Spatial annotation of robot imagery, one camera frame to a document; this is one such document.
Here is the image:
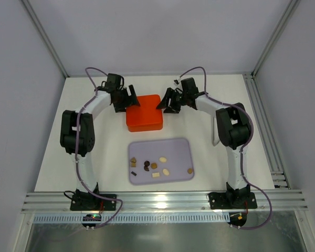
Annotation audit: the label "orange tin lid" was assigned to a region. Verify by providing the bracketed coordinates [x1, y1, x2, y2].
[126, 94, 163, 125]

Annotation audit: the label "metal serving tongs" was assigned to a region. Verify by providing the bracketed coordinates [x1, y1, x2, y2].
[212, 117, 220, 146]

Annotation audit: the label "orange chocolate tin box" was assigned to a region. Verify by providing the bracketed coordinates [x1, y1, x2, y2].
[127, 122, 163, 132]

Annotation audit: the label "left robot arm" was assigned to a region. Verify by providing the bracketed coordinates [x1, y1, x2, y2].
[60, 73, 140, 200]

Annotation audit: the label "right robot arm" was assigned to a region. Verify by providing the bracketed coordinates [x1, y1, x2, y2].
[156, 78, 253, 208]

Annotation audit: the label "white swirl chocolate upper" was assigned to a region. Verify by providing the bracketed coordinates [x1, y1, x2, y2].
[159, 157, 167, 163]

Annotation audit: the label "white swirl chocolate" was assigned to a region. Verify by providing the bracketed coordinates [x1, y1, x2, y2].
[159, 157, 167, 163]
[162, 169, 170, 176]

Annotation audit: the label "tan ridged square chocolate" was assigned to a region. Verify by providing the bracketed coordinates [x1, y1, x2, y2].
[151, 163, 158, 169]

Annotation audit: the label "tan heart chocolate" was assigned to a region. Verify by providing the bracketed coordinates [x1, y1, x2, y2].
[130, 157, 137, 163]

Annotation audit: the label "white swirl chocolate lower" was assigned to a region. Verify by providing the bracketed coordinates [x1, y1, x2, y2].
[162, 169, 170, 176]

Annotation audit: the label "white rectangular chocolate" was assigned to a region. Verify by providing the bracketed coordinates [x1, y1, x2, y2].
[152, 172, 160, 178]

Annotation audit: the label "lavender plastic tray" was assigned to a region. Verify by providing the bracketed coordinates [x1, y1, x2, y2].
[128, 138, 195, 185]

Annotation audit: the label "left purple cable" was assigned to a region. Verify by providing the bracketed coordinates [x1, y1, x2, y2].
[75, 67, 123, 228]

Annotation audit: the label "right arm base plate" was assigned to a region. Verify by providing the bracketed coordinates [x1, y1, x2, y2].
[208, 192, 258, 209]

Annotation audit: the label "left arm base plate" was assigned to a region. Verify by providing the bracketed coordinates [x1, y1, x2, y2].
[70, 193, 117, 211]

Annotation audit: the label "slotted cable duct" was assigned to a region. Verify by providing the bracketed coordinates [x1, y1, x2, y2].
[33, 212, 230, 225]

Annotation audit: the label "right side aluminium rail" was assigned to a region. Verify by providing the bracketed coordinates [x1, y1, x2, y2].
[243, 73, 291, 189]

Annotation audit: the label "aluminium frame rail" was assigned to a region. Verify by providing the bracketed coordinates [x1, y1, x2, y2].
[21, 189, 308, 214]

